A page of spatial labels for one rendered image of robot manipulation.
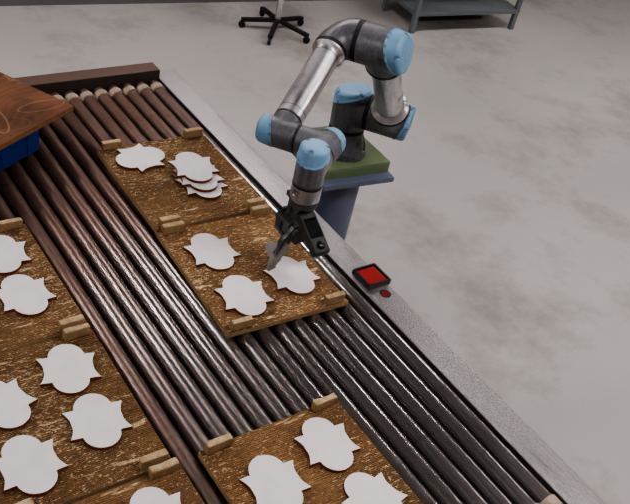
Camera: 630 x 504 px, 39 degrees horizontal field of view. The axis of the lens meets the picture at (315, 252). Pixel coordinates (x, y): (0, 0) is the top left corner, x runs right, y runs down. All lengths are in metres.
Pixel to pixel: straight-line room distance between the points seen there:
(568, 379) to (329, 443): 2.02
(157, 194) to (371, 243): 1.78
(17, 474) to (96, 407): 0.22
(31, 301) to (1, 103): 0.74
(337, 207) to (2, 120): 1.09
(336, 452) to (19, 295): 0.81
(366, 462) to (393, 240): 2.36
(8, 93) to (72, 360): 0.99
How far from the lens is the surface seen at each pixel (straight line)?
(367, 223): 4.22
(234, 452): 1.85
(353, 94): 2.78
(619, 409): 3.78
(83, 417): 1.87
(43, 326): 2.07
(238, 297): 2.17
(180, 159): 2.60
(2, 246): 2.27
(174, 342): 2.08
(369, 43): 2.40
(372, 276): 2.36
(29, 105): 2.65
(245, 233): 2.40
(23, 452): 1.82
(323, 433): 1.91
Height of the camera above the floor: 2.36
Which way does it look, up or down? 37 degrees down
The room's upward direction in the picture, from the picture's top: 14 degrees clockwise
